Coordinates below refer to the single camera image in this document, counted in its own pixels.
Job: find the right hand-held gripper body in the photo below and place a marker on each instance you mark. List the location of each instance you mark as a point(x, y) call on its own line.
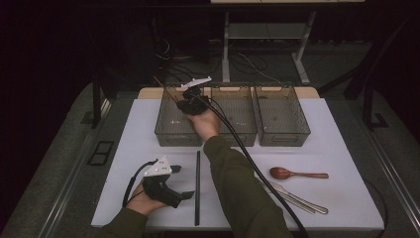
point(194, 100)

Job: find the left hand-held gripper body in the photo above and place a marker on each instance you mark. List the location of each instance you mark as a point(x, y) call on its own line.
point(161, 191)

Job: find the brown wooden chopstick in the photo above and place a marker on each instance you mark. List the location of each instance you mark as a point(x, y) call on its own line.
point(165, 90)

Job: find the translucent grey storage bin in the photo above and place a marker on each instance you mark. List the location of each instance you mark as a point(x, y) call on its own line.
point(280, 112)
point(171, 132)
point(237, 109)

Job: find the person's left hand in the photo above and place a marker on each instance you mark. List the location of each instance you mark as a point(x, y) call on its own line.
point(143, 201)

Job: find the person's right hand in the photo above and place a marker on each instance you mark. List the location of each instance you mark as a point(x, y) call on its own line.
point(206, 125)

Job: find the white metal desk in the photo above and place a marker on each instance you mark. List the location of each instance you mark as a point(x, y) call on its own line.
point(225, 49)

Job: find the black metal stand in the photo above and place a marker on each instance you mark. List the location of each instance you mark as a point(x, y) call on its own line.
point(96, 102)
point(368, 105)

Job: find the brown wooden spoon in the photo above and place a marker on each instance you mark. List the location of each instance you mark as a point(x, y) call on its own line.
point(279, 173)

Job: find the black floor socket frame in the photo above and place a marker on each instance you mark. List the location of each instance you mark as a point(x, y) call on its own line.
point(99, 153)

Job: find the metal floor rail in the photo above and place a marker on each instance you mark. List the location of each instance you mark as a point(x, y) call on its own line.
point(403, 198)
point(64, 198)

